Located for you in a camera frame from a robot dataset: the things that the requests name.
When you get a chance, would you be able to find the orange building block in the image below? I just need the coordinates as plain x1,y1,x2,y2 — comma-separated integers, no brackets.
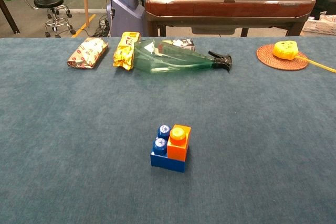
166,124,192,162

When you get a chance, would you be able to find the blue building block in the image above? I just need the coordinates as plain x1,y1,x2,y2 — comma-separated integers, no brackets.
150,124,187,173

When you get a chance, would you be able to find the green spray bottle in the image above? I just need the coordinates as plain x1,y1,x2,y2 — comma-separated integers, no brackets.
132,39,233,74

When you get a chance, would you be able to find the gold yellow snack packet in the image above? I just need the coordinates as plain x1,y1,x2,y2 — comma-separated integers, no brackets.
113,31,141,71

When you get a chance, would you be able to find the blue grey machine base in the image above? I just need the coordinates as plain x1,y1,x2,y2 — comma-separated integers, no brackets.
106,0,146,38

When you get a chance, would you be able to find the red white snack packet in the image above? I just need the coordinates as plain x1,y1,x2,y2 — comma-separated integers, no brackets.
67,37,109,69

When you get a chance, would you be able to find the round woven coaster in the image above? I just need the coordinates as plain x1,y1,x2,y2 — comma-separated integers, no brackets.
256,43,310,71

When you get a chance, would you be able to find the brown mahjong table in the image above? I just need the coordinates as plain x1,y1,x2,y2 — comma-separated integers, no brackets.
144,0,316,37

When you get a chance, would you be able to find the yellow toy with stick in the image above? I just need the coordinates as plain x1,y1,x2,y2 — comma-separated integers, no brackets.
272,40,336,73

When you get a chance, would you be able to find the black stool with chrome footring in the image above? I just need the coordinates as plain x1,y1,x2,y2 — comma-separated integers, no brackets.
33,0,77,38

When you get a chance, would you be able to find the white plastic basket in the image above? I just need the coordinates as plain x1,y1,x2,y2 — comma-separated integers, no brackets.
301,15,336,36

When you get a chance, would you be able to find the dark wooden table leg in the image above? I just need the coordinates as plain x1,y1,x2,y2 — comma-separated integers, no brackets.
0,0,20,35

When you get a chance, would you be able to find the black bag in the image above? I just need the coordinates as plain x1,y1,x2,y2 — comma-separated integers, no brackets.
313,0,336,21

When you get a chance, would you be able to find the black floor cable bundle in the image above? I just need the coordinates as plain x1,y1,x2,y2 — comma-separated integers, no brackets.
93,15,110,38

